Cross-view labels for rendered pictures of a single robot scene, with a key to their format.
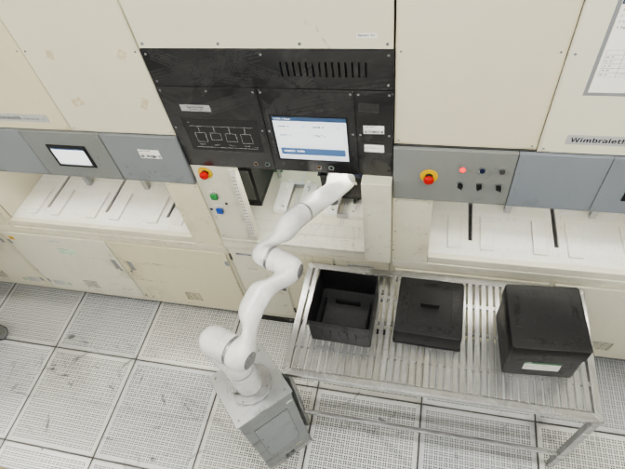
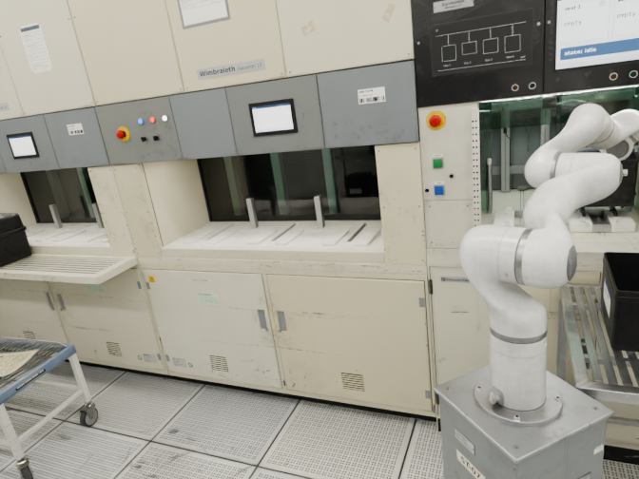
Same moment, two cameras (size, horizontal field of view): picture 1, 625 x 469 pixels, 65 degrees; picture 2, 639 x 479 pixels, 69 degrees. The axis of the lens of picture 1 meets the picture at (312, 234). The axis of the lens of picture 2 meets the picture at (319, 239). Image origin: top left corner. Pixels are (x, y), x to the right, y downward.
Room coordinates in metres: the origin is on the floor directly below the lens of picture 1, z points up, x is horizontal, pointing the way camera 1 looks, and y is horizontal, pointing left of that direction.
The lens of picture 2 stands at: (-0.06, 0.73, 1.52)
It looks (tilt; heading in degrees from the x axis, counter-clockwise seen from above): 18 degrees down; 5
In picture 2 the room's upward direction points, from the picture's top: 8 degrees counter-clockwise
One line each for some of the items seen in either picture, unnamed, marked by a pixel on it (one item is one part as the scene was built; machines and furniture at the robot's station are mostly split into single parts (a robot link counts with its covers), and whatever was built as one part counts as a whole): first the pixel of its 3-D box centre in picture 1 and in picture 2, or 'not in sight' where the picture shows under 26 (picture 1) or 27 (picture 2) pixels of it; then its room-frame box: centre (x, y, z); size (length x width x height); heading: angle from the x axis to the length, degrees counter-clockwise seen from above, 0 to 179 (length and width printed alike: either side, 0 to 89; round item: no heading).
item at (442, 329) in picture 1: (429, 310); not in sight; (1.02, -0.45, 0.83); 0.29 x 0.29 x 0.13; 69
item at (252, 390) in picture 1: (245, 376); (517, 364); (0.87, 0.40, 0.85); 0.19 x 0.19 x 0.18
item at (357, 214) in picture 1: (345, 201); (597, 218); (1.71, -0.20, 0.89); 0.22 x 0.21 x 0.04; 160
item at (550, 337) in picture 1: (538, 330); not in sight; (0.81, -0.84, 0.89); 0.29 x 0.29 x 0.25; 74
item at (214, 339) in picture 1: (225, 351); (502, 277); (0.89, 0.42, 1.07); 0.19 x 0.12 x 0.24; 50
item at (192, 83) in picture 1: (316, 170); (548, 191); (1.88, -0.09, 0.98); 0.95 x 0.88 x 1.95; 160
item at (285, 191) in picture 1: (296, 197); (522, 219); (1.80, 0.05, 0.89); 0.22 x 0.21 x 0.04; 160
